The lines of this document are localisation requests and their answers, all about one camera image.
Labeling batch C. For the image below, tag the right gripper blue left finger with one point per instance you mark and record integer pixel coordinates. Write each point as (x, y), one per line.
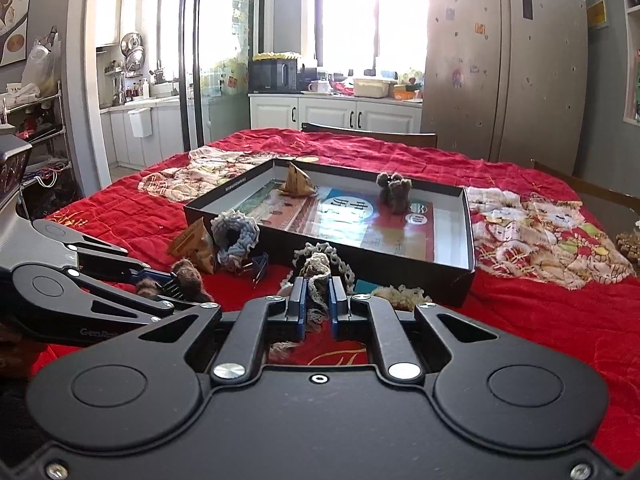
(261, 322)

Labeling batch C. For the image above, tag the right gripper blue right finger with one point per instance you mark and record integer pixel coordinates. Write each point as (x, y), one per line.
(374, 322)

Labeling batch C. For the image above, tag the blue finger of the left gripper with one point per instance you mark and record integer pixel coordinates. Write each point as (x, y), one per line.
(158, 277)

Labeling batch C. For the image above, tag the brown cream lace scrunchie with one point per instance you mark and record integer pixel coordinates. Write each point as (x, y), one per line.
(342, 262)

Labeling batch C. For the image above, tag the light blue knitted scrunchie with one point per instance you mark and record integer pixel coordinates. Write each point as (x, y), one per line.
(235, 235)

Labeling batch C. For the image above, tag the brown fuzzy hair clip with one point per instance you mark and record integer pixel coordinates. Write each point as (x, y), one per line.
(394, 192)

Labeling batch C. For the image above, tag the tan triangular hair clip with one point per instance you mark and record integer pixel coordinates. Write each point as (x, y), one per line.
(297, 183)

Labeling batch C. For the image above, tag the cream lace black scrunchie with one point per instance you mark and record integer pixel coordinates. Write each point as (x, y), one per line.
(317, 314)

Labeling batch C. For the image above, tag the cream fluffy scrunchie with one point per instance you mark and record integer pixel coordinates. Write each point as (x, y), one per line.
(402, 298)

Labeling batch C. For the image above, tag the black shallow box tray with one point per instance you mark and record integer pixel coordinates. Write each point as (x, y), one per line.
(430, 246)

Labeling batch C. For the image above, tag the white hanging trash bin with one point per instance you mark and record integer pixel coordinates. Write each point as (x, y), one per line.
(140, 122)

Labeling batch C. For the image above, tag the metal storage rack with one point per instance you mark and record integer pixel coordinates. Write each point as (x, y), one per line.
(49, 181)

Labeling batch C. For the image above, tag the dark wooden chair back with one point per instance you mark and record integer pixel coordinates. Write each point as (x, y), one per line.
(417, 140)

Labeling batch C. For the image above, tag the red teddy bear quilt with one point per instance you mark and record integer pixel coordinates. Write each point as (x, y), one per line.
(598, 323)

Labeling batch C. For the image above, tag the white kitchen cabinet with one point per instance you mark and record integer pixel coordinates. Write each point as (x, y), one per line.
(289, 111)

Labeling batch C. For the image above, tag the cream storage container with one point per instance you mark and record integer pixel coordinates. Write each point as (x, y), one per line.
(372, 88)

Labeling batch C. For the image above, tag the white mug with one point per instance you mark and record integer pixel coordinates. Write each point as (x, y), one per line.
(319, 86)

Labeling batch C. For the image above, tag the black microwave oven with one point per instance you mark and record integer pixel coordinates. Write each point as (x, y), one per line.
(274, 75)

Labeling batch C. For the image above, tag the wooden chair right side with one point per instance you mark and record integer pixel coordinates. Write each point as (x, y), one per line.
(583, 187)

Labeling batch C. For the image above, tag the silver double door refrigerator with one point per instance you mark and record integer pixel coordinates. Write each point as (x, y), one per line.
(506, 80)

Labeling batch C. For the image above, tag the framed wall picture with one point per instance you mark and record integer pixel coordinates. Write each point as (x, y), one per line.
(13, 30)

